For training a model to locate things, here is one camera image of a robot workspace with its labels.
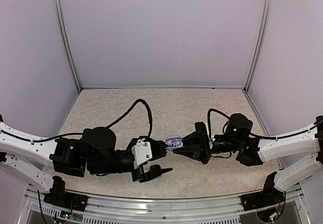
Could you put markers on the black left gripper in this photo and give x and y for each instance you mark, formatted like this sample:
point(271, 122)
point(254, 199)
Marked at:
point(149, 176)

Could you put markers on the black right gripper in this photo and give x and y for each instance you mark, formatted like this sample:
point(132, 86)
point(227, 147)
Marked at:
point(201, 152)

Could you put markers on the purple charging case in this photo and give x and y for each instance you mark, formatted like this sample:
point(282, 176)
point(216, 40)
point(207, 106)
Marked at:
point(174, 141)

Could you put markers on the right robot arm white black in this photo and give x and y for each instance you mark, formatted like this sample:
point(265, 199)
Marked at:
point(254, 150)

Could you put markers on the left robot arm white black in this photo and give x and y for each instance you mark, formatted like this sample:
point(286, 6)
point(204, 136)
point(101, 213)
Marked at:
point(95, 152)

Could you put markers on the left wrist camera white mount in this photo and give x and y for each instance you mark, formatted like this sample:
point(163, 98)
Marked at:
point(142, 152)

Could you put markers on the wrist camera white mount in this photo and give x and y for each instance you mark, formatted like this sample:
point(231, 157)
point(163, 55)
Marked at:
point(201, 132)
point(142, 152)

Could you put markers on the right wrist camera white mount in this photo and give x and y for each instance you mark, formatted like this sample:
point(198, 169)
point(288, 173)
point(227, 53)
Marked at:
point(201, 132)

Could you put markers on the aluminium front rail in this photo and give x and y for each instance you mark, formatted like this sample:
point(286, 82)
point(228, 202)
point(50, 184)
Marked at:
point(110, 209)

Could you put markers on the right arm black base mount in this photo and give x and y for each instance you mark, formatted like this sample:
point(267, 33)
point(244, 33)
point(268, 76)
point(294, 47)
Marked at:
point(269, 195)

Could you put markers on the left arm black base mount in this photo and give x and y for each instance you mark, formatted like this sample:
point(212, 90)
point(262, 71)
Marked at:
point(58, 196)

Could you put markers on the right aluminium corner post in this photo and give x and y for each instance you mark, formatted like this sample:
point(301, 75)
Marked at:
point(259, 42)

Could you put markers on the aluminium corner post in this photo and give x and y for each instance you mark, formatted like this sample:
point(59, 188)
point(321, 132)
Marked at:
point(259, 42)
point(66, 44)

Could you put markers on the left aluminium corner post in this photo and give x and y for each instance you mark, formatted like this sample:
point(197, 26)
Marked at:
point(66, 44)

